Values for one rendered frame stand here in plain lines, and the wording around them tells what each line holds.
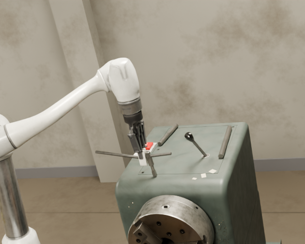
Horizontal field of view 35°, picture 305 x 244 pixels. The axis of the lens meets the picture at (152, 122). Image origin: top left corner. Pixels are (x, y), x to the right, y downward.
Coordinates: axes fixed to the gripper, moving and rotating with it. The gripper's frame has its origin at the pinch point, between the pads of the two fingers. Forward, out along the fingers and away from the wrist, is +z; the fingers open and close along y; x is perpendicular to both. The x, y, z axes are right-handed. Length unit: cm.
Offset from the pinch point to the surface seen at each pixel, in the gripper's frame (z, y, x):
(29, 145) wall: 97, -212, -228
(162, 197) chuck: 11.0, 13.2, 10.6
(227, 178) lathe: 10.6, 0.2, 33.6
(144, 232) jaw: 17.0, 26.9, 6.5
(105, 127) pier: 76, -202, -129
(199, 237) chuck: 21.2, 23.6, 25.9
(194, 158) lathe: 9.3, -14.3, 16.7
